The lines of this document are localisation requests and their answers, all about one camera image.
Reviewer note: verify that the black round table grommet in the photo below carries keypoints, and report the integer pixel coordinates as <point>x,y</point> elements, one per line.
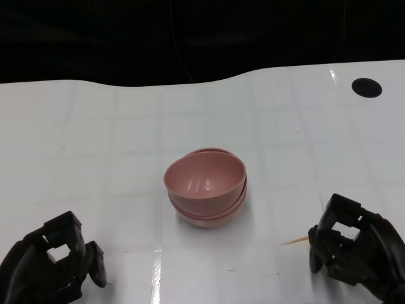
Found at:
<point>367,88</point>

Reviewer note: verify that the pink plastic bowl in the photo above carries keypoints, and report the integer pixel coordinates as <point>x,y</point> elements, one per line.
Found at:
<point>202,177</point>
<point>205,223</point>
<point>242,194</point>

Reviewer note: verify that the black backdrop cloth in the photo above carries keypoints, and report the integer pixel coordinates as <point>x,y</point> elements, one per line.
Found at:
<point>95,38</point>

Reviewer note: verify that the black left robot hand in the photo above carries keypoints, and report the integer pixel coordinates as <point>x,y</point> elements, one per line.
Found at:
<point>28,275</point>

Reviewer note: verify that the brown wood sliver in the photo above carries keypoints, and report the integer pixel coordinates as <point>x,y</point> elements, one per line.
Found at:
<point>295,241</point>

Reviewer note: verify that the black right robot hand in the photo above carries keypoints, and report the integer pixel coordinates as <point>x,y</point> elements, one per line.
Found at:
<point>379,253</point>

